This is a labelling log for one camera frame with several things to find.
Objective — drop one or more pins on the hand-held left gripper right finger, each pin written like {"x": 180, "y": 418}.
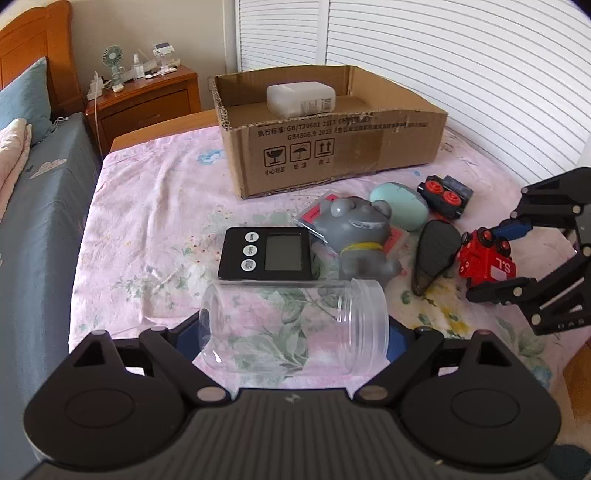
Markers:
{"x": 398, "y": 344}

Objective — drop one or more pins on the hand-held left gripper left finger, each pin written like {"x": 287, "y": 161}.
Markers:
{"x": 184, "y": 339}

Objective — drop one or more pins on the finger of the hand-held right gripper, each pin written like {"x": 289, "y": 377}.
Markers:
{"x": 512, "y": 228}
{"x": 503, "y": 290}

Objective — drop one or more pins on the red toy truck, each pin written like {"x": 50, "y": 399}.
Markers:
{"x": 485, "y": 265}

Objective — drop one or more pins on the black toy car red wheels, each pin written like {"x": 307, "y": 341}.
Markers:
{"x": 443, "y": 196}

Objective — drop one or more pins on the black wedge-shaped brush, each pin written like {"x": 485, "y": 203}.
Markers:
{"x": 436, "y": 249}

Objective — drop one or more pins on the clear plastic jar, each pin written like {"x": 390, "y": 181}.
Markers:
{"x": 295, "y": 327}

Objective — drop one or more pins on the grey shark toy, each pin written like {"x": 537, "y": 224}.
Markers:
{"x": 360, "y": 240}

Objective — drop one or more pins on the teal egg-shaped case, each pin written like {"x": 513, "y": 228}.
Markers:
{"x": 399, "y": 205}

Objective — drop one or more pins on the black digital timer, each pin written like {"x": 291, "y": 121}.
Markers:
{"x": 281, "y": 254}

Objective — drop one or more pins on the red card packet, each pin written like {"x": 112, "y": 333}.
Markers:
{"x": 311, "y": 214}

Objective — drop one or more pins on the brown cardboard box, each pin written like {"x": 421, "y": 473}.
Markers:
{"x": 323, "y": 152}

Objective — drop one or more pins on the blue bed sheet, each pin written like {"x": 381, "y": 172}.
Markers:
{"x": 46, "y": 254}

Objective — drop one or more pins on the white louvered closet doors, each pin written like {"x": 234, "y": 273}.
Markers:
{"x": 438, "y": 60}

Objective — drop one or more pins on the wooden nightstand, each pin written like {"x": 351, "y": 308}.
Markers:
{"x": 147, "y": 108}

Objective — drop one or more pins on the white plastic container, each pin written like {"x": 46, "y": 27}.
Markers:
{"x": 300, "y": 99}

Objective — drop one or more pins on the pink quilt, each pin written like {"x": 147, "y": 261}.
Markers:
{"x": 11, "y": 157}

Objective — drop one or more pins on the white power strip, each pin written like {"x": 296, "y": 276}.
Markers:
{"x": 98, "y": 87}

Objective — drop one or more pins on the small clear spray bottle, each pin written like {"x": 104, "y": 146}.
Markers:
{"x": 137, "y": 67}

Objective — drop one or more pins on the large blue pillow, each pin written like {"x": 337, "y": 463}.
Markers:
{"x": 23, "y": 106}

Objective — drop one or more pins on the clear phone stand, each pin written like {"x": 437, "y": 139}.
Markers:
{"x": 164, "y": 55}

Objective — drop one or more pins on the small green desk fan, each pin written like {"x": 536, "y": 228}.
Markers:
{"x": 111, "y": 57}

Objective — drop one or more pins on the wooden bed headboard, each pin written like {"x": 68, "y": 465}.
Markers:
{"x": 41, "y": 41}

